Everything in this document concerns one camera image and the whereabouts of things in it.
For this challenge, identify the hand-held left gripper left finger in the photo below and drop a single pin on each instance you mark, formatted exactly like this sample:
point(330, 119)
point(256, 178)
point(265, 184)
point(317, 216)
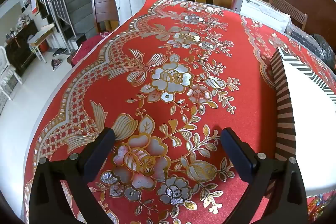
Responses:
point(101, 150)

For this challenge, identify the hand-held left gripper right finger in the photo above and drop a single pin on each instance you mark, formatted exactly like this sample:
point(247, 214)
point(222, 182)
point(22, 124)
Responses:
point(236, 153)

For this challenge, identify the striped cardboard box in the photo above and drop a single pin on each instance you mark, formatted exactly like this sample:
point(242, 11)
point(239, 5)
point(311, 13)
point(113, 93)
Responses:
point(309, 121)

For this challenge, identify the red floral tablecloth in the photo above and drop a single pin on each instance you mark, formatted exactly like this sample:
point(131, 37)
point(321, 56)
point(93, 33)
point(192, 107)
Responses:
point(105, 98)

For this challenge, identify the patterned sneakers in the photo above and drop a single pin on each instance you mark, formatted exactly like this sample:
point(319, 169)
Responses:
point(56, 64)

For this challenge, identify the red cushioned stool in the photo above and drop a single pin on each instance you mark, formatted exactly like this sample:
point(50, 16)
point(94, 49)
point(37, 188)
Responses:
point(86, 48)

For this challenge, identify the dark slippers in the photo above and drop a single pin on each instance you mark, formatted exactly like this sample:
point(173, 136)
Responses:
point(59, 51)

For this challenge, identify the white ornate chair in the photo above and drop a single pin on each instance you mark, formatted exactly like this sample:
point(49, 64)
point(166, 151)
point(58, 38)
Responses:
point(5, 66)

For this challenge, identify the dark sideboard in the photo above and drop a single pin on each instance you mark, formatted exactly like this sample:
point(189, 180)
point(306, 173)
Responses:
point(18, 50)

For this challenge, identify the black wrapped packet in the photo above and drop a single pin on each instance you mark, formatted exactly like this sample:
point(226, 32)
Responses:
point(302, 40)

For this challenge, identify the small white table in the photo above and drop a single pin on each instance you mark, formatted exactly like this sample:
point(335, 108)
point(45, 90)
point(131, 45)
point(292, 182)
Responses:
point(39, 35)

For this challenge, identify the black plastic bag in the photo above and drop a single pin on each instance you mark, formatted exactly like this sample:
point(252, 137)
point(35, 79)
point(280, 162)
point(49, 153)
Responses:
point(324, 48)

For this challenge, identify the grey staircase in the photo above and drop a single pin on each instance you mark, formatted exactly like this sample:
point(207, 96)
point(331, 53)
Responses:
point(76, 8)

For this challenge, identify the white wrapped box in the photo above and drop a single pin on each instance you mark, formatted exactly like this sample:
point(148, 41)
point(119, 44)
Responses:
point(262, 11)

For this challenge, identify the dark wooden chair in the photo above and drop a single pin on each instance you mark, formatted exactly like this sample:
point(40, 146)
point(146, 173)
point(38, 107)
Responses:
point(105, 3)

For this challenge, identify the brown slatted wooden chair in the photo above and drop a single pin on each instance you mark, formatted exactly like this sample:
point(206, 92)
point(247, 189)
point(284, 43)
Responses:
point(286, 7)

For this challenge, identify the round dark wooden tabletop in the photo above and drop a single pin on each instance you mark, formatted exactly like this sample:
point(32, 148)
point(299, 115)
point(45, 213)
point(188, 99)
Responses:
point(315, 11)

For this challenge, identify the red white paper sign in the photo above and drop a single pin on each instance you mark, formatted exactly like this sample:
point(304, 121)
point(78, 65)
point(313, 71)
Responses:
point(34, 2)

